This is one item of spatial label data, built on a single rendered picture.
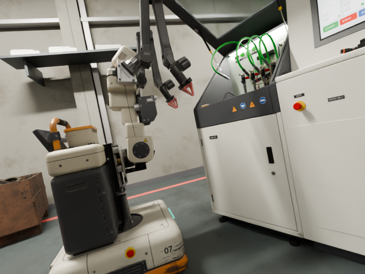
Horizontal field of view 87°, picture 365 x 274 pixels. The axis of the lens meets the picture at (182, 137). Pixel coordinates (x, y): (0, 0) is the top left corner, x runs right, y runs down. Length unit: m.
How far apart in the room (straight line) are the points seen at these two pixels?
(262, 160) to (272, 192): 0.20
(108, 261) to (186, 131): 2.85
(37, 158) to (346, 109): 3.71
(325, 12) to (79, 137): 1.55
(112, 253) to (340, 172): 1.16
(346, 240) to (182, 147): 2.83
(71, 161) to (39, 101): 2.79
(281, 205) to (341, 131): 0.53
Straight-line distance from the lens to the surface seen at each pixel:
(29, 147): 3.81
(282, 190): 1.31
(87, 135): 1.24
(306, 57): 1.43
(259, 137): 1.28
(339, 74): 1.12
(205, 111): 1.53
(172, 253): 1.19
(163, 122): 3.58
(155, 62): 1.65
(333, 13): 1.48
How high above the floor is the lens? 0.78
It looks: 1 degrees down
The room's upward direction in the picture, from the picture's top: 11 degrees counter-clockwise
